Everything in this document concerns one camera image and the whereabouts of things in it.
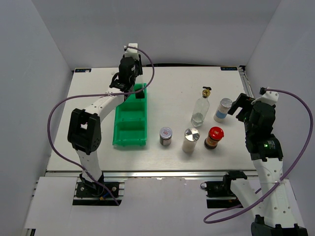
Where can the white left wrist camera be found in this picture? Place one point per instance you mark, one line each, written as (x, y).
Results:
(131, 50)

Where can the right table logo sticker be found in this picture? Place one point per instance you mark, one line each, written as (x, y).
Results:
(227, 68)

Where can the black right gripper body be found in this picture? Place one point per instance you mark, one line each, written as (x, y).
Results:
(244, 102)

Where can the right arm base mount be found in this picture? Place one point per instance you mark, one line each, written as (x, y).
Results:
(219, 194)

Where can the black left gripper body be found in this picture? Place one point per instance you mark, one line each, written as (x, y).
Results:
(138, 71)

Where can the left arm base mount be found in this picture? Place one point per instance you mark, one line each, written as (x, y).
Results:
(86, 196)

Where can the red lid sauce jar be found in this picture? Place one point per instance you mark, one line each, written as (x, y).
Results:
(215, 134)

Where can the left table logo sticker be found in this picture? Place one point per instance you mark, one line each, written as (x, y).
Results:
(82, 70)

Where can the clear glass oil bottle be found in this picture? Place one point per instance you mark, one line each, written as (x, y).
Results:
(201, 108)

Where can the white powder jar silver lid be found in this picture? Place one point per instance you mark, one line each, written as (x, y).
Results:
(191, 136)

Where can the small dark spice jar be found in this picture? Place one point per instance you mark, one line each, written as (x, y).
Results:
(165, 136)

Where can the table logo sticker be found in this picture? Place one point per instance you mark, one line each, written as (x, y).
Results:
(227, 68)
(82, 70)

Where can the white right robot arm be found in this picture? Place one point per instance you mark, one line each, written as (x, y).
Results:
(272, 211)

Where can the blue label salt jar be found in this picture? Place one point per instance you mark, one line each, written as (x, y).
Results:
(222, 110)

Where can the green plastic divided bin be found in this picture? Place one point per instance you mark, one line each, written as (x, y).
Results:
(130, 124)

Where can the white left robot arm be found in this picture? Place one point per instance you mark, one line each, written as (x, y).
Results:
(84, 132)

